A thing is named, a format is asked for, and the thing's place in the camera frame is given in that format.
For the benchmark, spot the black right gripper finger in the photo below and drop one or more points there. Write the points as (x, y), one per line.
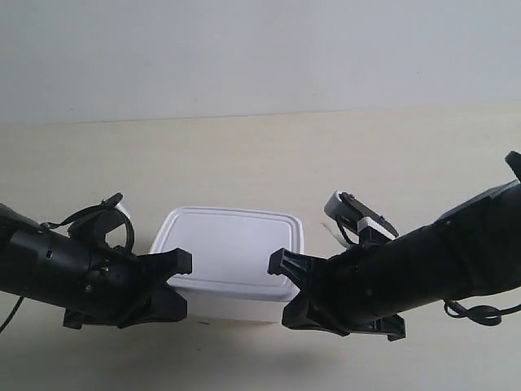
(301, 314)
(308, 273)

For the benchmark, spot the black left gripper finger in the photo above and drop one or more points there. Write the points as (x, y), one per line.
(160, 267)
(164, 306)

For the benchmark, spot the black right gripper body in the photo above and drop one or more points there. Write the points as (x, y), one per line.
(362, 290)

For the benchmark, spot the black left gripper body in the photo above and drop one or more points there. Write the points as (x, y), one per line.
(100, 286)

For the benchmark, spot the white lidded plastic container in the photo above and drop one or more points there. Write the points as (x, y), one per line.
(230, 251)

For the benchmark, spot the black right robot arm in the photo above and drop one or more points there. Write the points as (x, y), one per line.
(473, 250)

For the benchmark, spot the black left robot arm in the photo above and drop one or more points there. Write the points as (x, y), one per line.
(20, 241)

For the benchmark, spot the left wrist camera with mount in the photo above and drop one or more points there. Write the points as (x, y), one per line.
(92, 224)

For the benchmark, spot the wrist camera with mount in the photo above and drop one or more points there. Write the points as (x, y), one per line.
(354, 220)
(92, 224)

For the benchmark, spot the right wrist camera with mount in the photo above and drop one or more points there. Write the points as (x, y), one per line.
(354, 220)

